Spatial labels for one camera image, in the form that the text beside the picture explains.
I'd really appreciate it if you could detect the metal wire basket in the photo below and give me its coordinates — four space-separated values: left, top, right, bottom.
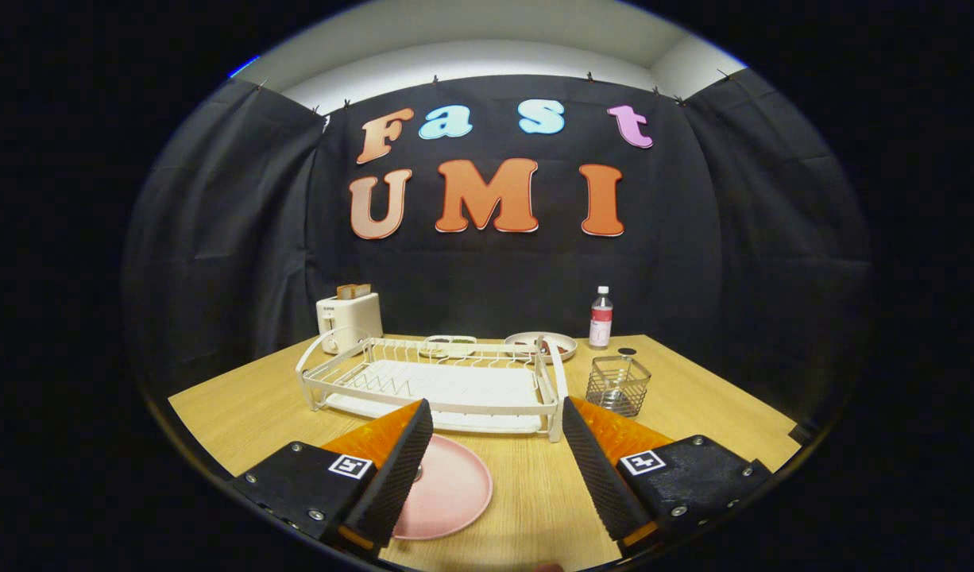
586 355 652 419

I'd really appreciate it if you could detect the white toaster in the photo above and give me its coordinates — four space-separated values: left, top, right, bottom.
316 292 384 355

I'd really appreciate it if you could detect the white wire dish rack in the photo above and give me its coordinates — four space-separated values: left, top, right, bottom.
295 326 570 443

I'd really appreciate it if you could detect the pink plate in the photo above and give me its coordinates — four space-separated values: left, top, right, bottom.
392 434 494 542

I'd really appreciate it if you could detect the plastic bottle with red label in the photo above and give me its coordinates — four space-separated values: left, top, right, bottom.
589 286 614 350

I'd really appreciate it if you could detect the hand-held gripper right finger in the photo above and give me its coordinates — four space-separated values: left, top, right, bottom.
562 396 775 558

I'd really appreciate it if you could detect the white divided dish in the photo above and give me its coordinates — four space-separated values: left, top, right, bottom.
420 334 478 357

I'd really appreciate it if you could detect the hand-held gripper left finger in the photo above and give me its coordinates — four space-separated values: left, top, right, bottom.
227 398 435 562

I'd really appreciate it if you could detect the white round plate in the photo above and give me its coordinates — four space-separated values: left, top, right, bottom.
504 331 578 364

